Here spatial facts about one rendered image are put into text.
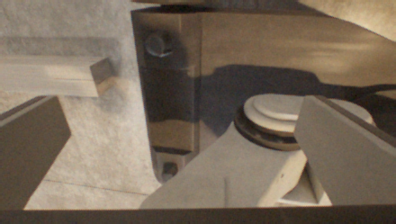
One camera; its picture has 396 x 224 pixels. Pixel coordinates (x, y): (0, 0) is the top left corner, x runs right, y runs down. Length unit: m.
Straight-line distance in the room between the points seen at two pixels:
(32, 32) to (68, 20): 0.16
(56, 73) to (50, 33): 0.15
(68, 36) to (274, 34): 0.64
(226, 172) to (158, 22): 0.30
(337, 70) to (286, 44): 0.12
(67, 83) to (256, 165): 0.62
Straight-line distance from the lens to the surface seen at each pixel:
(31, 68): 0.83
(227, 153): 0.32
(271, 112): 0.35
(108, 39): 0.74
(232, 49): 0.46
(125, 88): 0.78
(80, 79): 0.72
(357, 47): 0.51
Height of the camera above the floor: 0.61
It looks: 58 degrees down
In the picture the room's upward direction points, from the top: 161 degrees counter-clockwise
